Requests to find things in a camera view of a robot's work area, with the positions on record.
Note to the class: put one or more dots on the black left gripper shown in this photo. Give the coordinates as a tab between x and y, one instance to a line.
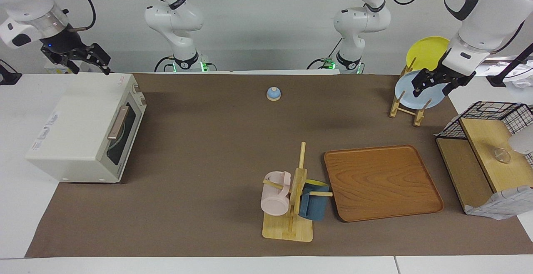
456	74

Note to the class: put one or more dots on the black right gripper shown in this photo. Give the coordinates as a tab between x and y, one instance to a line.
62	43

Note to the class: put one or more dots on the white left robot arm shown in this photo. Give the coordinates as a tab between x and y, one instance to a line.
487	16

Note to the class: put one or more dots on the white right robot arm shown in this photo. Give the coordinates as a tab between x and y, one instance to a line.
179	20

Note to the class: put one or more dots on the white toaster oven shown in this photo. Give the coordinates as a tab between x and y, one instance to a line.
79	128

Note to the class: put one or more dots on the small white cardboard box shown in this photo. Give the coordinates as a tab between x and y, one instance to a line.
52	69

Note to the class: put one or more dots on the light blue plate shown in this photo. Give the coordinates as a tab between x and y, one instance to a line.
406	93

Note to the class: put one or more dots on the yellow plate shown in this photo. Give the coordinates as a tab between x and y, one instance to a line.
427	51

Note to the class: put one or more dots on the wooden plate rack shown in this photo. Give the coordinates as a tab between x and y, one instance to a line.
417	115

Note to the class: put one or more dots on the light wooden shelf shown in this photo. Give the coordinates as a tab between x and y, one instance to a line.
487	149

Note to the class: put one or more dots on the crumpled white paper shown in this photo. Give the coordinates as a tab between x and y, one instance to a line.
522	84

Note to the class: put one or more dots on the small clear glass cup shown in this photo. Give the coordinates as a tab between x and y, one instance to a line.
502	155

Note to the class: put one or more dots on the white translucent container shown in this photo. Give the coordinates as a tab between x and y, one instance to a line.
524	143

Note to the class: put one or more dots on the brown wooden tray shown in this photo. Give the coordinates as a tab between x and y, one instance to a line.
381	182

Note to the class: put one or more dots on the white checkered cloth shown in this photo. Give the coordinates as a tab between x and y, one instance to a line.
504	203

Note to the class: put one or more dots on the brown table mat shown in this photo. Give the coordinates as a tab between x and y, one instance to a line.
208	149

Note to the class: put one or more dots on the blue wooden bell toy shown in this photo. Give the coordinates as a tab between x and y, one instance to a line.
273	94

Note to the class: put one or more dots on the blue mug yellow inside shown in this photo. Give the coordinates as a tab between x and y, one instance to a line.
313	207

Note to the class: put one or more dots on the pink mug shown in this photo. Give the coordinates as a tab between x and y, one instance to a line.
274	199

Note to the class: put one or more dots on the wooden mug rack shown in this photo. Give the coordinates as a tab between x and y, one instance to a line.
285	228

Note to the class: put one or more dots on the black clamp mount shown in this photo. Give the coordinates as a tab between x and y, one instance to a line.
8	77

